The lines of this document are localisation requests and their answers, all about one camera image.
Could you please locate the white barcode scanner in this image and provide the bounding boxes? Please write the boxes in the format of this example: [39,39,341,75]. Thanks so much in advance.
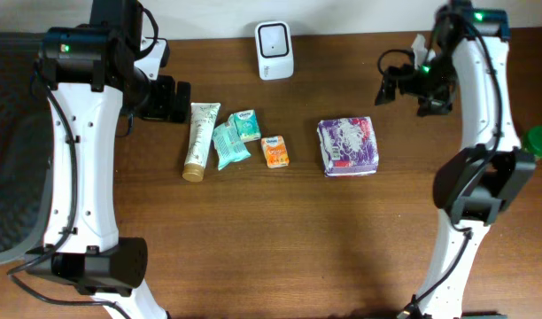
[254,20,294,81]

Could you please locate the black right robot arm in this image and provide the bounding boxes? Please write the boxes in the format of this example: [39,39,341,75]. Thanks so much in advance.
[375,1,536,318]

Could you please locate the orange tissue pack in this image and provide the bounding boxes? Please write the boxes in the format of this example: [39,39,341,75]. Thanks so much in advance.
[261,136,290,168]

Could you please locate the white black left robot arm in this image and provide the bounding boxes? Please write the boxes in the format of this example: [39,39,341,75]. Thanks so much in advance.
[21,0,191,318]

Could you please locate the red purple floral pack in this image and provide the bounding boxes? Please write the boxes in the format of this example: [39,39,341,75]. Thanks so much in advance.
[317,117,379,177]

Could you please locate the teal wet wipes pack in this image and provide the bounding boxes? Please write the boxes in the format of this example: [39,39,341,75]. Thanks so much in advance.
[213,120,251,170]

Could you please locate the grey plastic mesh basket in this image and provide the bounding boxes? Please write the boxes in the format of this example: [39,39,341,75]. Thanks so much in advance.
[0,33,53,265]

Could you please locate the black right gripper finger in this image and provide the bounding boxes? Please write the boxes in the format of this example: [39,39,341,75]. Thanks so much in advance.
[416,98,452,117]
[375,74,396,105]

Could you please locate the white tube gold cap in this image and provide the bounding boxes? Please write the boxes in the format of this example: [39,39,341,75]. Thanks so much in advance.
[182,103,221,183]

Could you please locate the green tissue pack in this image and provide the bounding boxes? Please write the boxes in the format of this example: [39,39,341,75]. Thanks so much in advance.
[228,110,261,143]

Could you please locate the green lid jar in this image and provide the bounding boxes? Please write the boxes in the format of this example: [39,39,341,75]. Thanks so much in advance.
[522,126,542,160]

